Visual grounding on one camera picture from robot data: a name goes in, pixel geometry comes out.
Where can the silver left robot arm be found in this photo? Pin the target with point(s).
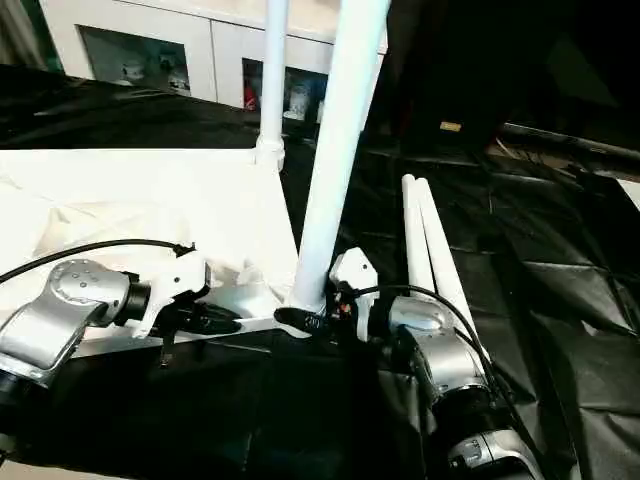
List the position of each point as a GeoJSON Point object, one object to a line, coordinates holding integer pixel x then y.
{"type": "Point", "coordinates": [65, 305]}

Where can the white plastic table top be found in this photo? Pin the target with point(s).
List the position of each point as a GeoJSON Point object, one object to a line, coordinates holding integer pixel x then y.
{"type": "Point", "coordinates": [125, 200]}

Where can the small tan block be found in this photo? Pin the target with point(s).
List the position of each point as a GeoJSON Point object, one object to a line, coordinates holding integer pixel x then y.
{"type": "Point", "coordinates": [450, 126]}

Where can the dark brown cabinet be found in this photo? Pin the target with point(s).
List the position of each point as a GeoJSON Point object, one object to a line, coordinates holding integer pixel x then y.
{"type": "Point", "coordinates": [525, 55]}

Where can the black shiny mat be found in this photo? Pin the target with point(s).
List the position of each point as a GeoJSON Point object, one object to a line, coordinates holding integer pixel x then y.
{"type": "Point", "coordinates": [250, 410]}

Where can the white cabinet with glass doors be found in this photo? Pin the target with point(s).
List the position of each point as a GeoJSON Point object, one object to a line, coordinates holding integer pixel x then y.
{"type": "Point", "coordinates": [200, 45]}

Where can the white plastic table leg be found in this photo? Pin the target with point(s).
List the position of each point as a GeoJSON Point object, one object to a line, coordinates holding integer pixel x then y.
{"type": "Point", "coordinates": [445, 260]}
{"type": "Point", "coordinates": [340, 150]}
{"type": "Point", "coordinates": [274, 75]}
{"type": "Point", "coordinates": [417, 240]}

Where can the grey curtain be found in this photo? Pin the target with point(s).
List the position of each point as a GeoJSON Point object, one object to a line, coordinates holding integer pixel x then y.
{"type": "Point", "coordinates": [20, 30]}

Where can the white flat item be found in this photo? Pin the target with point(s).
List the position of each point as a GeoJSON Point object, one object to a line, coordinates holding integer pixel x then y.
{"type": "Point", "coordinates": [631, 192]}

